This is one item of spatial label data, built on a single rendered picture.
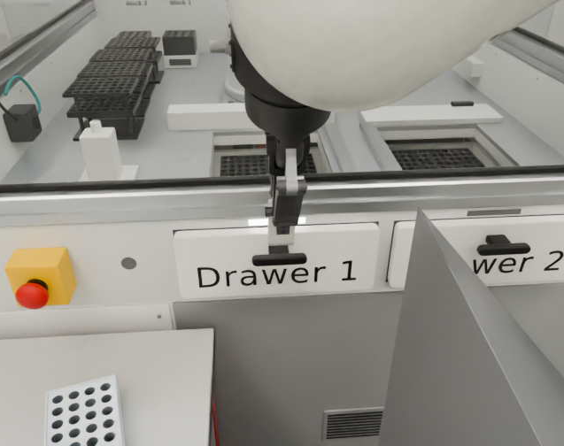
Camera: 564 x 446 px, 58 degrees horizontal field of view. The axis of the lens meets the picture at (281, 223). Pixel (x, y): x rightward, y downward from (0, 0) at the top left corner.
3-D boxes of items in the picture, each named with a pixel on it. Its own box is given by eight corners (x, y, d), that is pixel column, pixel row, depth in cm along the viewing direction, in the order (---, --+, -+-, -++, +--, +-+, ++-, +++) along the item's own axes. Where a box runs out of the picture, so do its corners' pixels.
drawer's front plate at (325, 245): (373, 289, 78) (381, 228, 72) (181, 299, 76) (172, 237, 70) (370, 281, 79) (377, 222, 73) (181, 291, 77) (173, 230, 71)
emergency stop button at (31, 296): (49, 311, 68) (42, 288, 66) (18, 313, 68) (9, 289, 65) (56, 296, 70) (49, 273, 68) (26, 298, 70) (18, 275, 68)
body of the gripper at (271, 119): (242, 42, 44) (244, 124, 51) (245, 108, 38) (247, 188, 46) (328, 41, 44) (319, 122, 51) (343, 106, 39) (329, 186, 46)
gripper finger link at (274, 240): (296, 203, 55) (297, 208, 54) (293, 240, 60) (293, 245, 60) (268, 203, 55) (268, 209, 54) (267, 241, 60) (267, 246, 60)
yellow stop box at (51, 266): (68, 308, 71) (56, 267, 67) (15, 311, 70) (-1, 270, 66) (78, 285, 75) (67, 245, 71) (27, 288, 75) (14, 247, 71)
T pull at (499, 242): (529, 254, 72) (532, 246, 71) (478, 257, 71) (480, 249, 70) (518, 240, 75) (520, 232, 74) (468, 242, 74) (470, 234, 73)
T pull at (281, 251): (307, 265, 70) (307, 257, 69) (252, 267, 69) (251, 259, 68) (304, 249, 73) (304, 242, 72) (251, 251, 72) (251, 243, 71)
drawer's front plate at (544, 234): (572, 279, 80) (595, 219, 74) (389, 288, 78) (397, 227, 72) (566, 272, 81) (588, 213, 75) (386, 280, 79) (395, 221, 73)
